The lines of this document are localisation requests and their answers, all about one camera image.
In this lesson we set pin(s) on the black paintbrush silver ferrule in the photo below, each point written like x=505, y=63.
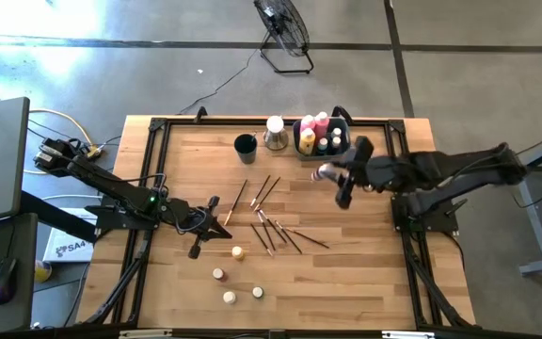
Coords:
x=289, y=237
x=253, y=137

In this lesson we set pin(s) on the white printed box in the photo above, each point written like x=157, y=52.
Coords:
x=71, y=247

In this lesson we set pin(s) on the yellow round object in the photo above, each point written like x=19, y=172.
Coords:
x=43, y=271

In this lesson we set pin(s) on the black floor fan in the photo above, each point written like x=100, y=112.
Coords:
x=282, y=28

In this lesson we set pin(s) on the small yellow paint bottle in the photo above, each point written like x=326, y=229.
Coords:
x=238, y=253

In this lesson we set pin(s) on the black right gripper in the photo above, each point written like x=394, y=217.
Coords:
x=370, y=174

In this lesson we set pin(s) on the black computer mouse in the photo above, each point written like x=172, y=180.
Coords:
x=2, y=282

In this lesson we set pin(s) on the small red paint bottle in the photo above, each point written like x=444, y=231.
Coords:
x=218, y=273

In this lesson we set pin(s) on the black paintbrush dark bristles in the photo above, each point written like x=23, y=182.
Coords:
x=273, y=227
x=266, y=230

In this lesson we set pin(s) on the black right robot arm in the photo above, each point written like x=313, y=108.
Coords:
x=440, y=169

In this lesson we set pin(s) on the yellow power plug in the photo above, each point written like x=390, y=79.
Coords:
x=93, y=151

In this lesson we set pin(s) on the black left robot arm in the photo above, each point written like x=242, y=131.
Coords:
x=111, y=186

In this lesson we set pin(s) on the large yellow paint bottle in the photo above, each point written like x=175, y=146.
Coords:
x=307, y=141

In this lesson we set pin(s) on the white paint bottle black label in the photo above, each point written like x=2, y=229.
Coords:
x=336, y=142
x=229, y=297

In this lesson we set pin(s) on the teal plastic storage bin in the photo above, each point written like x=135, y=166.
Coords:
x=299, y=156

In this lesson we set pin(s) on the small purple paint bottle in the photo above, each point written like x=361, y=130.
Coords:
x=320, y=174

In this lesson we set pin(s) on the long black paintbrush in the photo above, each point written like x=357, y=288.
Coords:
x=235, y=202
x=307, y=238

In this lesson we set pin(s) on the dark desk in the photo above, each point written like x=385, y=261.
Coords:
x=17, y=235

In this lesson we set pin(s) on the large pink paint bottle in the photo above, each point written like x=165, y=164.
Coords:
x=321, y=123
x=307, y=121

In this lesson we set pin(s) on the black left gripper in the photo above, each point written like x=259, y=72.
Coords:
x=191, y=216

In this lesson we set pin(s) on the loose paintbrushes on table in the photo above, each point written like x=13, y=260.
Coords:
x=261, y=240

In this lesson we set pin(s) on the black paintbrush white bristles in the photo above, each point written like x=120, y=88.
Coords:
x=260, y=190

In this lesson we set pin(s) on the grey metal stand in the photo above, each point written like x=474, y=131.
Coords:
x=534, y=216

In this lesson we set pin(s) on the small dark paint bottle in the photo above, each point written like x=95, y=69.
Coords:
x=258, y=292

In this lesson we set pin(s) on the teal ribbed plastic cup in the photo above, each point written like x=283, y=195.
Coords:
x=243, y=155

